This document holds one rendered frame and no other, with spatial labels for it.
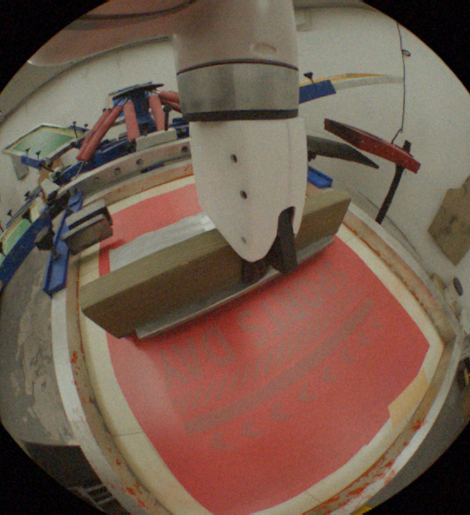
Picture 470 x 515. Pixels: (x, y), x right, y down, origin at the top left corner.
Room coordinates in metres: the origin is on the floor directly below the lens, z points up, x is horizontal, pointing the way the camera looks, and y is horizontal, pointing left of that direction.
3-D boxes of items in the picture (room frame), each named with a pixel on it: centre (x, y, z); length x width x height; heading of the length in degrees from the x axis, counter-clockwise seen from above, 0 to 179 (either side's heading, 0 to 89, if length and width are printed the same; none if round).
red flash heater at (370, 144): (1.06, -0.90, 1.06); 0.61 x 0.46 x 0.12; 90
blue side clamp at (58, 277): (0.21, 0.35, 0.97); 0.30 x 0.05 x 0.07; 30
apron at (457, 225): (0.65, -1.97, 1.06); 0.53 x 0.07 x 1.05; 30
